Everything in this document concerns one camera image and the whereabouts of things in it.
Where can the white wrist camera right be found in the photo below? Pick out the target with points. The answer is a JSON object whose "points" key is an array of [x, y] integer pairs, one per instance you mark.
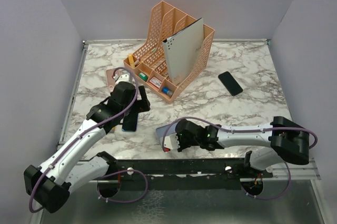
{"points": [[171, 142]]}

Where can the blue grey round stamp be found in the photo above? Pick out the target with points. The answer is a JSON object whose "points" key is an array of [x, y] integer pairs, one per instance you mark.
{"points": [[167, 91]]}

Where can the black smartphone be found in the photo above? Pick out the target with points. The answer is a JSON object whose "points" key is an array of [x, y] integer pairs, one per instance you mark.
{"points": [[230, 83]]}

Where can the green stamp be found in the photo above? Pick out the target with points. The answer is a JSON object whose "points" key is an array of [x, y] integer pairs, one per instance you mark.
{"points": [[143, 76]]}

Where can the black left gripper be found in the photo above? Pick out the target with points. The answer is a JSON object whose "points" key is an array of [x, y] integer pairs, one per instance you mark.
{"points": [[141, 105]]}

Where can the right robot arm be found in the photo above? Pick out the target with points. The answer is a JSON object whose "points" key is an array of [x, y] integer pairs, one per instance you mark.
{"points": [[279, 141]]}

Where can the peach plastic desk organizer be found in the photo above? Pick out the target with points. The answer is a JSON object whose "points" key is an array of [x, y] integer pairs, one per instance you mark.
{"points": [[166, 20]]}

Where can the lavender phone case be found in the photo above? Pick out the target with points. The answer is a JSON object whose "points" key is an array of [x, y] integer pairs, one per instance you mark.
{"points": [[161, 130]]}

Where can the pink phone case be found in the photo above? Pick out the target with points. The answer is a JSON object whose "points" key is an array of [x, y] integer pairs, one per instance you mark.
{"points": [[110, 73]]}

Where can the grey folder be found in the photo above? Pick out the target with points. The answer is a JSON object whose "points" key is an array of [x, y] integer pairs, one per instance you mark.
{"points": [[181, 51]]}

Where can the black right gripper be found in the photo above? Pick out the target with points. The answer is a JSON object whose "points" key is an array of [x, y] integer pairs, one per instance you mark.
{"points": [[181, 145]]}

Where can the yellow item in organizer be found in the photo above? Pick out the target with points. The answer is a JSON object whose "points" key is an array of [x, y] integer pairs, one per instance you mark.
{"points": [[131, 61]]}

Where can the blue-edged smartphone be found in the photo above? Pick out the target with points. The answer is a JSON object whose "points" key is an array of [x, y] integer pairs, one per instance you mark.
{"points": [[130, 122]]}

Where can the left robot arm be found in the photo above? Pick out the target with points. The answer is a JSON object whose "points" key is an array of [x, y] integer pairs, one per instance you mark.
{"points": [[50, 184]]}

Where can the red white staples box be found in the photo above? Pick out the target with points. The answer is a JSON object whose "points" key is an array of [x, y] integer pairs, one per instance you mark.
{"points": [[155, 82]]}

